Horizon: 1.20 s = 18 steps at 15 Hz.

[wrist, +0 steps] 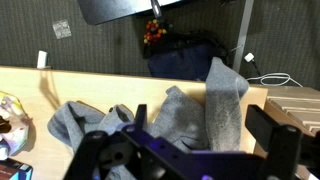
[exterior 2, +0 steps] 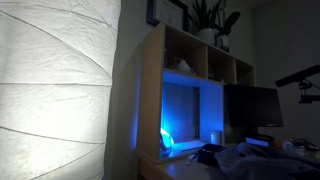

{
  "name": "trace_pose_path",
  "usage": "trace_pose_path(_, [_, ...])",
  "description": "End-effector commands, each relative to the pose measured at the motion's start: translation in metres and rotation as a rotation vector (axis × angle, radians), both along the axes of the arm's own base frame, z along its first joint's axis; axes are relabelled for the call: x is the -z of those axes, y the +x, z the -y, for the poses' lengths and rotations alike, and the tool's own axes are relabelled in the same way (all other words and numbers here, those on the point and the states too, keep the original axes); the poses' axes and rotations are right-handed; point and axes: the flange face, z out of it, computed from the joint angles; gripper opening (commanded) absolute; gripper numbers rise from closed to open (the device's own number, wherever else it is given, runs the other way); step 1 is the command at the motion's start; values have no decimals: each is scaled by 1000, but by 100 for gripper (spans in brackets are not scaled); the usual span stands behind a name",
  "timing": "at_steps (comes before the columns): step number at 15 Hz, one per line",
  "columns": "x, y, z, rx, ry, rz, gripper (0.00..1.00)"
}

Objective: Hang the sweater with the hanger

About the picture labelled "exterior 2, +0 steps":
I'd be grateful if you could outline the gray knit sweater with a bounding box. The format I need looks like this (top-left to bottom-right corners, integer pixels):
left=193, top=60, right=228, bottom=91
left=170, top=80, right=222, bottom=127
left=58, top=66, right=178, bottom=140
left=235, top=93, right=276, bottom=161
left=214, top=142, right=320, bottom=180

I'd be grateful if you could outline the wooden shelf unit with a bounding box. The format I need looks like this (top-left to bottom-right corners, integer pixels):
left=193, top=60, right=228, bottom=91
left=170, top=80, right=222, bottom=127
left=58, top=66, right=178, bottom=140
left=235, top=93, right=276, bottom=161
left=136, top=22, right=257, bottom=164

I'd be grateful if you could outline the white teapot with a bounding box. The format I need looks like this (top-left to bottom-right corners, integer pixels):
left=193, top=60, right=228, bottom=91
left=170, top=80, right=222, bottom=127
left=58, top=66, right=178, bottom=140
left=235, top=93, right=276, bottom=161
left=173, top=59, right=197, bottom=76

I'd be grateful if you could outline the blue glowing globe light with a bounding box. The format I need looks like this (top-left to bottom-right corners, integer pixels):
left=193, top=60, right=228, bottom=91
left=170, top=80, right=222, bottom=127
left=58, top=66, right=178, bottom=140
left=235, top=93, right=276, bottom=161
left=159, top=128, right=175, bottom=158

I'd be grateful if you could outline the plant in white pot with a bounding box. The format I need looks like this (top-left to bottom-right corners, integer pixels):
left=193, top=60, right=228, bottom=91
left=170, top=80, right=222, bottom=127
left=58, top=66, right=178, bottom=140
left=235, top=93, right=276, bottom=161
left=188, top=0, right=223, bottom=46

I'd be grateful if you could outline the white cylinder speaker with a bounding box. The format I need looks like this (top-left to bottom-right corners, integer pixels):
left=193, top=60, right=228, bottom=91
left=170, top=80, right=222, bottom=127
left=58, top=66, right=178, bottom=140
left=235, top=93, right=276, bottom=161
left=209, top=130, right=222, bottom=146

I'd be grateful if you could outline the black framed picture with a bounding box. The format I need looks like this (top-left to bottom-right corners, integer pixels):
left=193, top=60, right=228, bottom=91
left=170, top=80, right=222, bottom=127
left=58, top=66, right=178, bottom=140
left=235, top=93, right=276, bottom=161
left=146, top=0, right=190, bottom=33

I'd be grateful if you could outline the plant in small pot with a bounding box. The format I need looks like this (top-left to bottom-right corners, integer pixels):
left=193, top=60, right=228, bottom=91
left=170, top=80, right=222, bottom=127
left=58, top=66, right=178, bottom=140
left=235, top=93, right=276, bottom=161
left=214, top=0, right=242, bottom=53

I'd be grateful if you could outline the dark blue bag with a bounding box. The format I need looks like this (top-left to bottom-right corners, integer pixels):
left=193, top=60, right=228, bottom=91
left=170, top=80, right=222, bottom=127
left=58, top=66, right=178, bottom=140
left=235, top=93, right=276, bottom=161
left=196, top=143, right=228, bottom=168

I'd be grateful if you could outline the black computer monitor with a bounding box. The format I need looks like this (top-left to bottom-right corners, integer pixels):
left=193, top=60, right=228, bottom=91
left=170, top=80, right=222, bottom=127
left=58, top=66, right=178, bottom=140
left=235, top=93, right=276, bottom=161
left=223, top=83, right=285, bottom=138

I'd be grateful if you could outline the white paper lamp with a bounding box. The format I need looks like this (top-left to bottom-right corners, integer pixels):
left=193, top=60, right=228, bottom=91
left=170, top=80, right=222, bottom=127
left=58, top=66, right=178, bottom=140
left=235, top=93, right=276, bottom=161
left=0, top=0, right=123, bottom=180

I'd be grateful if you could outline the blue lit box device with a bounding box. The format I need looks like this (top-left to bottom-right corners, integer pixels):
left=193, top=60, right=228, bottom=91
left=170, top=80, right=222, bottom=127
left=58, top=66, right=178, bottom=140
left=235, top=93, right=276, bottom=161
left=245, top=134, right=276, bottom=148

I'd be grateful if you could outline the white cable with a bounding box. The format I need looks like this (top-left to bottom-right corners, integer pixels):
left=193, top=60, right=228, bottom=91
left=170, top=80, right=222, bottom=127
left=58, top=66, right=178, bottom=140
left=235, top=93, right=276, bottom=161
left=186, top=153, right=198, bottom=167

